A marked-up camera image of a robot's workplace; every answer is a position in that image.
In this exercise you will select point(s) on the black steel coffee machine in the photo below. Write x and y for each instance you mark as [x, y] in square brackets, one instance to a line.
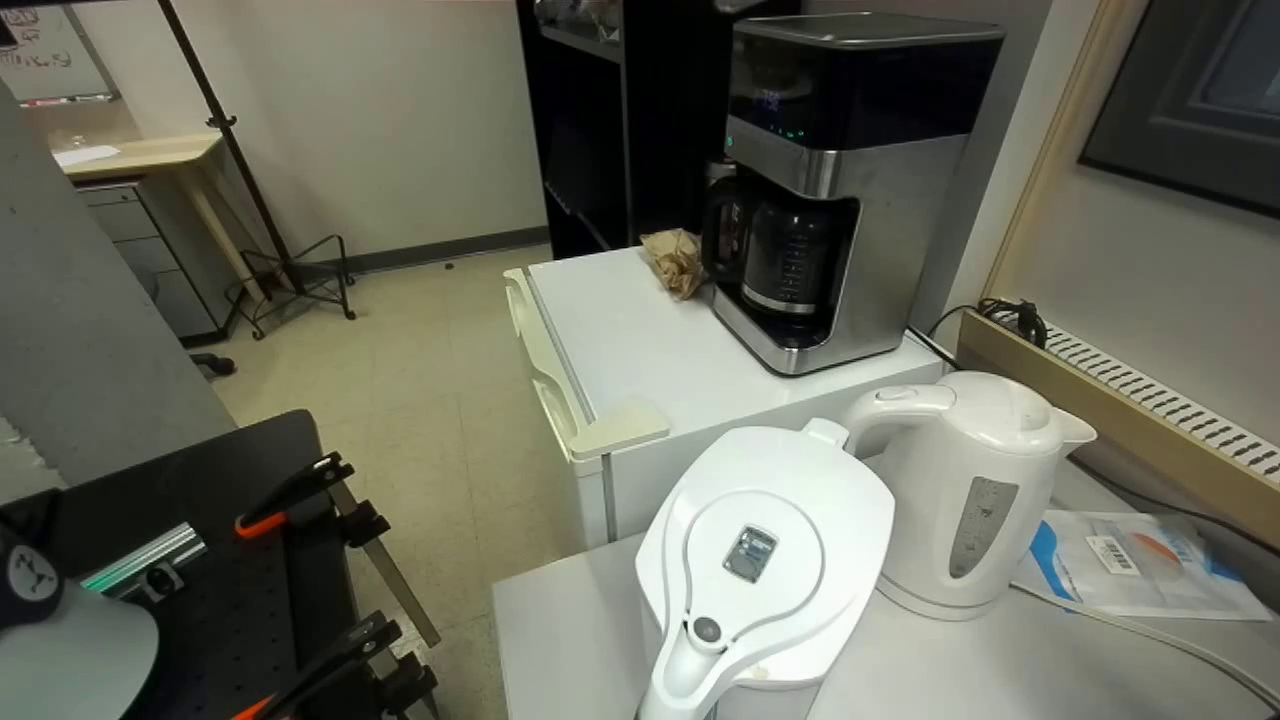
[866, 201]

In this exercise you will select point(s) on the white mini fridge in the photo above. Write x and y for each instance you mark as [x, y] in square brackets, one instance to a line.
[643, 345]

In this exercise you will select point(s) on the crumpled brown paper bag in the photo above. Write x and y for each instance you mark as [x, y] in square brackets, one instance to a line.
[675, 262]

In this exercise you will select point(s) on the white water filter pitcher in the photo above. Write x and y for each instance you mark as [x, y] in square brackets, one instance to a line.
[762, 560]

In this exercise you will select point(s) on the black shelf unit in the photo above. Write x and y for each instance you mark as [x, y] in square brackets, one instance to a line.
[601, 123]

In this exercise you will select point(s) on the white electric kettle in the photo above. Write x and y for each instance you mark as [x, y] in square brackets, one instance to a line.
[965, 494]

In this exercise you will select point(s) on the black tripod stand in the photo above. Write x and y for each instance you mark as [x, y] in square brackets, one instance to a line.
[253, 201]

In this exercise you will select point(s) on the dark object on floor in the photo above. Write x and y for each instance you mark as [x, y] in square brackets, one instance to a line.
[213, 360]

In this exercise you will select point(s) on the wooden radiator cover with grille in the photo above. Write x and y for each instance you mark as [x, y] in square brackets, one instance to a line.
[1135, 423]

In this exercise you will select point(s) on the grey filing cabinet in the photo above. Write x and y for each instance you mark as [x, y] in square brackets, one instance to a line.
[153, 262]

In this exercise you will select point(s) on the light wooden desk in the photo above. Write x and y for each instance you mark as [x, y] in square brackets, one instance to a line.
[144, 153]

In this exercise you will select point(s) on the green white label strip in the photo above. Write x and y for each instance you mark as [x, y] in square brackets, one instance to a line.
[141, 560]

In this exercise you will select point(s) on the plastic bag with blue papers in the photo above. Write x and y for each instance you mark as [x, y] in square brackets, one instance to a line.
[1145, 567]

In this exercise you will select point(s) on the grey partition panel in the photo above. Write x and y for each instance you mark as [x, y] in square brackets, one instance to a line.
[83, 320]

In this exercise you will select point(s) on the dark framed window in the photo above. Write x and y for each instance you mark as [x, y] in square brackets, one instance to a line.
[1185, 92]

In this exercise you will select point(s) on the grey rounded housing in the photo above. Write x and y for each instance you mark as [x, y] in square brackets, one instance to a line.
[74, 663]

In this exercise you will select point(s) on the black round cap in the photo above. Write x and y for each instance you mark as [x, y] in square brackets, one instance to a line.
[25, 575]

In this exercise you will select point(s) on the whiteboard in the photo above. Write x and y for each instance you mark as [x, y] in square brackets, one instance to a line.
[47, 54]

